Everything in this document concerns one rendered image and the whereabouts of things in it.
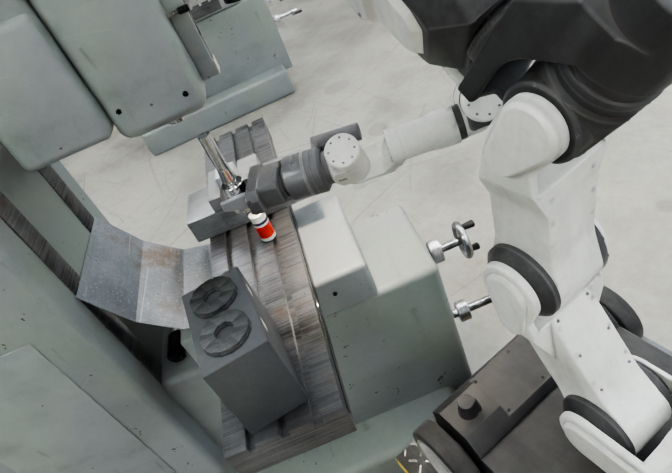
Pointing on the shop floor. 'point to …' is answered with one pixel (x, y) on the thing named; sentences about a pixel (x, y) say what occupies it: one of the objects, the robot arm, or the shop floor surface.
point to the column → (77, 350)
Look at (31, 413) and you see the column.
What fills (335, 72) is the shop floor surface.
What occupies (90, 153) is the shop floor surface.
